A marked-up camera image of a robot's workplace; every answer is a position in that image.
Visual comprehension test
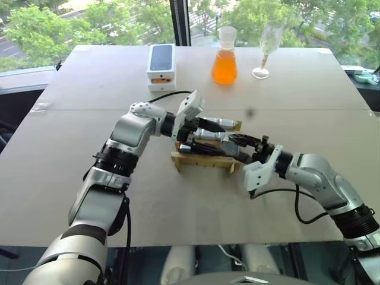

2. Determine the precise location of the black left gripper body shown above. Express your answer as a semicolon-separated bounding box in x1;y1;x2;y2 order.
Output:
178;117;201;148

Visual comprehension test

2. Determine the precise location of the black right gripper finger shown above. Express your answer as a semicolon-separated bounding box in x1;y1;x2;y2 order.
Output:
237;151;259;164
229;134;262;147

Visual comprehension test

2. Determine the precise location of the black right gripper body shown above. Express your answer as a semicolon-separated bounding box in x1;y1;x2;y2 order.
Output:
252;135;277;163

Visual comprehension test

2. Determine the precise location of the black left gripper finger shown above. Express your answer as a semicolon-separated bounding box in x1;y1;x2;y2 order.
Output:
197;117;226;133
188;142;228;156

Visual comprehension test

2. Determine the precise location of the plastic-wrapped silver camera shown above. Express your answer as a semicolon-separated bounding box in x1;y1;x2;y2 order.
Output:
196;129;230;142

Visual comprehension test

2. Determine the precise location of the silver camera with black face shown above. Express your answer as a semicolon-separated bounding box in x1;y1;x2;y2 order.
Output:
222;140;242;156

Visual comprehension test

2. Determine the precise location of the white phone box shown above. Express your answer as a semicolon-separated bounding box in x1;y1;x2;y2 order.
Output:
147;43;176;93

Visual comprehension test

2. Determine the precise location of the wooden rack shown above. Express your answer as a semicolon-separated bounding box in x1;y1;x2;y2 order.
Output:
170;119;243;176

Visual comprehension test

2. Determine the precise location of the glass flask with orange liquid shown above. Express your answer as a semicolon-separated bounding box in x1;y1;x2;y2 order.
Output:
211;26;239;86

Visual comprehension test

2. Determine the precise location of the clear champagne glass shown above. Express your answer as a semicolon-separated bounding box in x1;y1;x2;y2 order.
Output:
251;20;284;80

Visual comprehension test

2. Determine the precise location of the white rounded robot thigh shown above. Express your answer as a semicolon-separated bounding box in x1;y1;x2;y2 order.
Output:
161;245;197;284
239;244;280;276

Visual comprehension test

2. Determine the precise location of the dark window mullion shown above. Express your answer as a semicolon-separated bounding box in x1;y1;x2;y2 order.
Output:
169;0;191;47

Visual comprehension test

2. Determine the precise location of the grey robot torso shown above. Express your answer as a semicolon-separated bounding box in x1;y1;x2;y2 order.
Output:
183;266;300;285

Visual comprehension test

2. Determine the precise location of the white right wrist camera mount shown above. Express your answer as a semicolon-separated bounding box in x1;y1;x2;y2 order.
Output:
242;144;283;192

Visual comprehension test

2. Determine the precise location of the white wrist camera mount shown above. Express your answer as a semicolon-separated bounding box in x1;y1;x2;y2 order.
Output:
171;90;206;140
242;144;283;192

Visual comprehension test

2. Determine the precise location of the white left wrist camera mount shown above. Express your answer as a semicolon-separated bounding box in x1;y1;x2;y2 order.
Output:
171;90;206;140

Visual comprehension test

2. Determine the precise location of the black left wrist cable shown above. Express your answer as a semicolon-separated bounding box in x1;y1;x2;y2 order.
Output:
147;90;195;105

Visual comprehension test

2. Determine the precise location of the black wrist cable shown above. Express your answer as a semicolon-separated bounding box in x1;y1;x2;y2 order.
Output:
249;182;329;225
147;90;195;105

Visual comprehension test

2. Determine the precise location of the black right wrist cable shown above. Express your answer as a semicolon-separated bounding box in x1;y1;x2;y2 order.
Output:
249;182;329;225

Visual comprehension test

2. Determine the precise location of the black left elbow cable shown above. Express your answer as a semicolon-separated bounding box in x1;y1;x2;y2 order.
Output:
122;194;132;249

